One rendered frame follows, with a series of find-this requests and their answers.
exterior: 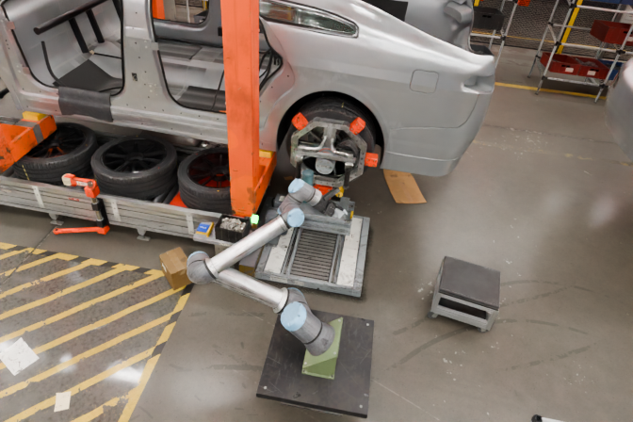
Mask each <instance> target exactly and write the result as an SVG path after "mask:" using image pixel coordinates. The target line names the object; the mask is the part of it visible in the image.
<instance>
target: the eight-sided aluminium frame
mask: <svg viewBox="0 0 633 422"><path fill-rule="evenodd" d="M316 126H321V127H328V128H336V129H339V130H344V131H345V132H346V133H347V134H348V135H349V137H350V138H351V139H352V140H353V141H354V142H355V144H356V145H357V146H358V147H359V148H360V149H361V152H360V158H359V164H358V168H356V169H354V170H352V171H351V172H350V177H349V180H350V181H351V180H353V179H355V178H356V177H358V176H360V175H362V174H363V171H364V163H365V153H366V148H367V144H366V142H365V141H364V140H363V139H362V138H361V136H360V135H359V134H357V135H354V134H353V133H352V132H351V131H350V130H349V128H350V123H349V122H345V121H339V120H333V119H326V118H320V117H315V118H314V119H312V120H311V121H309V122H308V123H307V125H306V127H304V128H303V129H301V130H300V131H299V130H297V131H295V132H294V133H293V135H292V137H291V156H290V163H291V164H292V166H294V167H295V168H296V164H297V163H296V162H295V157H296V154H294V149H295V148H298V141H299V138H300V137H302V136H303V135H305V134H306V133H308V132H309V131H310V130H312V129H313V128H315V127H316ZM340 126H341V127H340ZM344 179H345V175H344V176H342V177H340V178H338V179H337V178H332V177H325V176H319V175H314V184H318V185H323V186H329V187H341V186H342V185H344Z"/></svg>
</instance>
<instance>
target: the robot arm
mask: <svg viewBox="0 0 633 422"><path fill-rule="evenodd" d="M288 192H289V193H288V194H287V196H286V197H285V199H284V201H283V202H282V204H281V205H280V206H279V208H278V210H277V211H278V213H279V216H278V217H276V218H275V219H273V220H271V221H270V222H268V223H266V224H265V225H263V226H262V227H260V228H259V229H257V230H255V231H254V232H252V233H251V234H249V235H247V236H245V237H244V238H242V239H241V240H239V241H238V242H236V243H235V244H234V245H232V246H231V247H229V248H228V249H226V250H224V251H223V252H221V253H219V254H218V255H216V256H214V257H213V258H209V256H208V255H207V254H206V253H205V252H194V253H192V254H191V255H190V256H189V257H188V259H187V277H188V278H189V280H190V281H191V282H193V283H195V284H207V283H210V282H212V283H214V284H218V285H220V286H223V287H225V288H227V289H230V290H232V291H235V292H236V293H238V294H241V295H243V296H246V297H248V298H250V299H253V300H256V301H259V302H261V303H264V304H265V305H267V306H270V307H272V308H273V311H274V313H277V314H279V315H281V322H282V324H283V326H284V327H285V328H286V329H287V330H289V331H290V332H291V333H292V334H294V335H295V336H296V337H297V338H298V339H299V340H300V341H301V342H302V343H303V344H304V345H305V347H306V348H307V350H308V352H309V353H310V354H312V355H313V356H318V355H321V354H323V353H324V352H325V351H327V350H328V348H329V347H330V346H331V344H332V343H333V340H334V337H335V330H334V328H333V326H331V325H330V324H328V323H324V322H321V321H320V320H319V319H318V318H317V317H315V316H314V315H313V314H312V312H311V310H310V308H309V306H308V304H307V302H306V300H305V297H304V296H303V294H302V293H301V292H300V291H299V290H298V289H297V288H292V287H291V288H285V287H284V288H282V289H279V288H277V287H275V286H272V285H270V284H267V283H264V282H262V281H260V280H257V279H255V278H253V277H252V276H249V275H247V274H245V273H242V272H240V271H238V270H236V269H233V268H230V266H231V265H233V264H235V263H236V262H238V261H239V260H241V259H242V258H244V257H245V256H247V255H249V254H250V253H252V252H254V251H255V250H257V249H258V248H260V247H262V246H263V245H265V244H266V243H268V242H269V241H270V240H271V239H273V238H275V237H276V236H278V235H280V234H281V233H283V232H285V231H286V230H288V229H290V228H292V227H298V226H300V225H302V223H303V221H304V215H303V213H302V211H301V210H300V205H301V203H302V202H303V201H305V202H307V203H309V204H311V205H312V207H314V208H315V209H316V210H318V211H319V212H320V213H322V214H324V213H325V214H324V215H325V216H326V215H328V216H330V217H332V216H333V214H334V216H335V217H336V218H339V219H340V218H341V217H342V216H343V214H346V215H347V214H348V213H347V211H346V210H345V209H344V208H342V207H341V206H340V205H338V204H337V203H335V202H333V201H331V200H330V198H331V197H332V196H334V195H335V194H337V193H339V192H340V189H339V187H334V188H333V189H332V190H330V191H329V192H327V193H326V194H324V195H322V194H321V192H320V191H319V190H317V189H316V188H314V187H312V186H310V185H308V184H307V183H305V182H304V181H302V180H301V179H295V180H294V181H293V182H292V183H291V184H290V186H289V187H288Z"/></svg>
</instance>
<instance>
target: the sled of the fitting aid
mask: <svg viewBox="0 0 633 422"><path fill-rule="evenodd" d="M354 205H355V202H352V201H349V209H348V214H347V219H346V224H342V223H336V222H330V221H325V220H319V219H309V218H304V221H303V223H302V225H300V226H298V227H301V228H307V229H313V230H319V231H323V232H329V233H335V234H340V235H349V234H350V228H351V223H352V217H353V211H354Z"/></svg>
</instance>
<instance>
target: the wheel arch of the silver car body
mask: <svg viewBox="0 0 633 422"><path fill-rule="evenodd" d="M330 91H332V92H333V96H336V97H337V96H339V97H343V98H347V99H350V100H351V101H353V102H355V103H356V104H358V105H359V106H361V107H362V108H363V109H364V110H365V111H366V112H367V114H368V115H369V116H370V118H371V119H372V121H373V123H374V126H375V129H376V143H375V144H378V145H380V146H381V161H380V168H381V167H382V164H383V161H384V158H385V152H386V151H385V150H386V144H385V136H384V133H383V130H382V127H381V123H380V121H379V120H378V118H377V116H376V115H375V114H374V112H373V111H372V110H371V109H370V108H369V107H368V106H367V105H366V104H365V103H364V102H362V101H361V100H360V99H358V98H356V97H354V96H352V95H350V94H348V93H345V92H343V91H339V90H332V89H323V90H316V91H313V92H309V93H307V94H304V95H302V96H301V97H300V98H298V99H297V100H295V101H294V102H293V103H292V104H291V105H290V106H289V107H288V108H287V109H286V110H285V112H284V114H283V115H282V117H281V118H280V120H279V122H278V125H277V129H276V134H275V148H276V153H278V152H279V150H280V147H281V145H282V143H283V141H284V137H285V135H286V134H287V132H288V130H289V127H290V125H291V123H292V119H293V117H295V115H296V114H297V112H298V111H299V109H300V108H301V107H302V106H303V105H305V104H306V103H307V102H310V101H311V100H313V99H316V98H319V97H321V96H322V94H324V96H330ZM324 96H323V97H324Z"/></svg>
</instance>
